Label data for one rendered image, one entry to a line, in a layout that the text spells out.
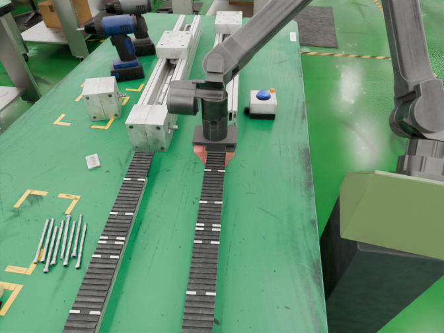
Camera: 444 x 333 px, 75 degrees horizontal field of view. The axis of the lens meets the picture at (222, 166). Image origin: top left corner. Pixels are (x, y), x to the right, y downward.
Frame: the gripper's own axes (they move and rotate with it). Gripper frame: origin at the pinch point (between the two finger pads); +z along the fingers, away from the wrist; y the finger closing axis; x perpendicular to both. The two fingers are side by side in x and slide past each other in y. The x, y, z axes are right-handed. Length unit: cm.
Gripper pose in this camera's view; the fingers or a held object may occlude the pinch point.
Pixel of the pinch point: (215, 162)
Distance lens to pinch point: 74.5
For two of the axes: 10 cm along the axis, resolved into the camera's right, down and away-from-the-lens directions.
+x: -0.6, 7.0, -7.1
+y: -10.0, -0.5, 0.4
